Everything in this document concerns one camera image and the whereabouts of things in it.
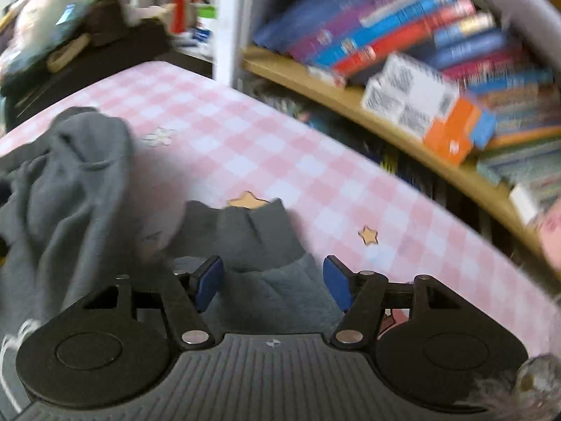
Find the pink checked blanket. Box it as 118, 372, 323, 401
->
0, 60, 561, 360

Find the row of colourful books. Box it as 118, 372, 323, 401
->
253, 0, 561, 229

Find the white floral plush toy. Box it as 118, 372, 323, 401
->
0, 0, 108, 77

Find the black bag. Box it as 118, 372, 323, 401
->
0, 0, 176, 129

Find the orange box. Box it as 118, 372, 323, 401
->
423, 96, 484, 167

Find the grey sweatshirt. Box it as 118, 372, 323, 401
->
0, 106, 345, 408

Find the white printed box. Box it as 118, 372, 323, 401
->
360, 53, 461, 141

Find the grey furry toy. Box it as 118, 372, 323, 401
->
465, 351, 561, 409

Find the wooden bookshelf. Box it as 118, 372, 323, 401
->
215, 0, 561, 281

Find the red bottle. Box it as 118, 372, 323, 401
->
171, 0, 192, 36

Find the pink plush toy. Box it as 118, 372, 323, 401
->
534, 208, 561, 269

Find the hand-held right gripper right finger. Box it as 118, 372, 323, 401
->
323, 255, 443, 352

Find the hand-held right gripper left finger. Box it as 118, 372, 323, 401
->
83, 255, 225, 352

